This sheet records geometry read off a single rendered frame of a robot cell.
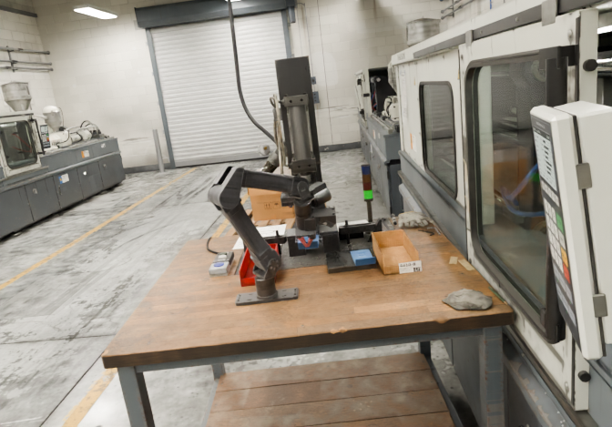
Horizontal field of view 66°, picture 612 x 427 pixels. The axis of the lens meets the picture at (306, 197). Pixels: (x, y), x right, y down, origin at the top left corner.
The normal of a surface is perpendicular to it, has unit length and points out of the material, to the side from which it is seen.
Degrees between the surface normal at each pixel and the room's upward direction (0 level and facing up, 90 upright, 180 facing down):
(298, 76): 90
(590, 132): 90
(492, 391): 90
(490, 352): 90
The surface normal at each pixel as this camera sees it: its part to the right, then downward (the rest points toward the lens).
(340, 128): -0.06, 0.24
